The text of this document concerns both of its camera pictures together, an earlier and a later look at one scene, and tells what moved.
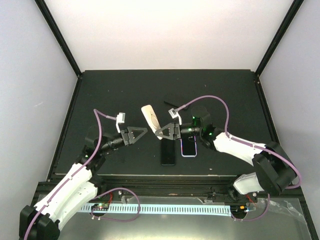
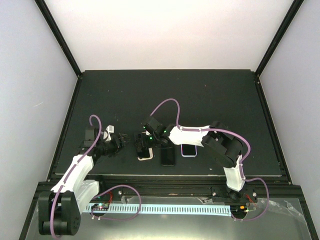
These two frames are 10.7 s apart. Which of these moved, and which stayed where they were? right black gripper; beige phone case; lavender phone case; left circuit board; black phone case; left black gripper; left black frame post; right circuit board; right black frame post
Moved: left black gripper; right black gripper; beige phone case
Stayed: lavender phone case; right circuit board; right black frame post; left black frame post; left circuit board; black phone case
